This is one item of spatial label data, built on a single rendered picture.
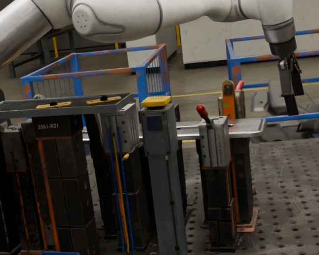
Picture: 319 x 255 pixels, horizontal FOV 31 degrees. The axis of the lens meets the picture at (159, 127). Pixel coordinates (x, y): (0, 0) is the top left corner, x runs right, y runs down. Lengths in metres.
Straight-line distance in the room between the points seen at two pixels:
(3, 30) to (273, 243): 0.90
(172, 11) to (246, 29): 8.26
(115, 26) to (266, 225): 0.81
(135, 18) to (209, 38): 8.35
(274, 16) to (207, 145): 0.41
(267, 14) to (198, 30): 7.94
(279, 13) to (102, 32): 0.60
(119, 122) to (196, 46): 8.09
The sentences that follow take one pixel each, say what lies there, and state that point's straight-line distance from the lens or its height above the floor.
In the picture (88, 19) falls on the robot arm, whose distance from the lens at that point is 1.22.
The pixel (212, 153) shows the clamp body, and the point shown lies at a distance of 1.51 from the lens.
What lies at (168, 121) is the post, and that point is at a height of 1.11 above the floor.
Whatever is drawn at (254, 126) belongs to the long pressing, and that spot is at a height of 1.00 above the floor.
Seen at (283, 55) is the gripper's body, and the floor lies 1.19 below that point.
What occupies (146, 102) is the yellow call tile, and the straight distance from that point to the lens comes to 1.35.
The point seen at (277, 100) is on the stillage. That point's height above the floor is 0.59.
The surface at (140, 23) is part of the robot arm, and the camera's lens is 1.26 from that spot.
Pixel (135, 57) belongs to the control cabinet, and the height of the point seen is 0.28.
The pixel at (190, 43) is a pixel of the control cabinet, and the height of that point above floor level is 0.43.
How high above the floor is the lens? 1.42
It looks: 14 degrees down
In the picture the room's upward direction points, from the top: 7 degrees counter-clockwise
